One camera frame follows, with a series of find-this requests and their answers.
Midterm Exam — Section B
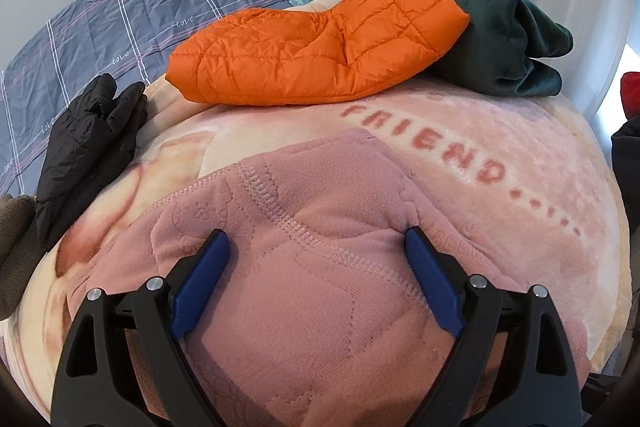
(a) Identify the red object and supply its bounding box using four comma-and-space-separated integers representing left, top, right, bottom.
620, 72, 640, 100

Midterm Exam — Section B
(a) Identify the orange puffer jacket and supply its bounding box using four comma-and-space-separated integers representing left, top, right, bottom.
165, 0, 472, 106

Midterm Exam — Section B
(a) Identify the pink printed blanket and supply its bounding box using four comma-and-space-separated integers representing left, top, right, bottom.
0, 74, 628, 408

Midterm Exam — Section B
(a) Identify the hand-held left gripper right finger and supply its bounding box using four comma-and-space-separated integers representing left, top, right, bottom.
404, 226, 586, 427

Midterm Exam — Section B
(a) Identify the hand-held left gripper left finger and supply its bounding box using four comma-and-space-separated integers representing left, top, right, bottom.
50, 228, 232, 427

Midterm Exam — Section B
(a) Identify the black puffer jacket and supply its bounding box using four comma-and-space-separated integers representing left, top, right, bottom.
35, 73, 149, 253

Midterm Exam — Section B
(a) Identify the pink quilted garment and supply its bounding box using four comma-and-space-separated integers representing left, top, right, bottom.
67, 127, 591, 427

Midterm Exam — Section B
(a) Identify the blue plaid bedsheet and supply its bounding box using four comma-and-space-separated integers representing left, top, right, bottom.
0, 0, 313, 198

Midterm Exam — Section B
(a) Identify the cream cloth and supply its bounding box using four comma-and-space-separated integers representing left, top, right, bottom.
285, 0, 346, 14

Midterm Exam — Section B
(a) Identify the dark cloth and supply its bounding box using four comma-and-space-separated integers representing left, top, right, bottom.
611, 114, 640, 238

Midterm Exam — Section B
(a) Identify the dark green velvet garment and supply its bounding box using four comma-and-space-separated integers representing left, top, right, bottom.
422, 0, 575, 98

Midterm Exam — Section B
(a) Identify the olive brown garment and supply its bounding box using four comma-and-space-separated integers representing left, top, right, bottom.
0, 193, 43, 323

